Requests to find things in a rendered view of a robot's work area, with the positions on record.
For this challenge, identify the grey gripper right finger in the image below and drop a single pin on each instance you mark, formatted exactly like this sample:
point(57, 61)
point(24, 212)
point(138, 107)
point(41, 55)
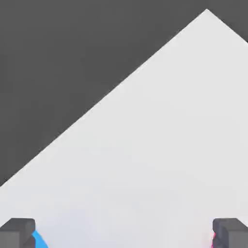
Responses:
point(230, 232)

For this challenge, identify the small blue cube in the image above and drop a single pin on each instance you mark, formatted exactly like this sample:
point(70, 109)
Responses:
point(39, 241)

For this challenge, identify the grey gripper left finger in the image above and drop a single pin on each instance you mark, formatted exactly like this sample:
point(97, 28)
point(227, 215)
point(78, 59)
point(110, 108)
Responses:
point(16, 232)

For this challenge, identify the small red cube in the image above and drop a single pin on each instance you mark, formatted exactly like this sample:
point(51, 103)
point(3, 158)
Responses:
point(213, 237)

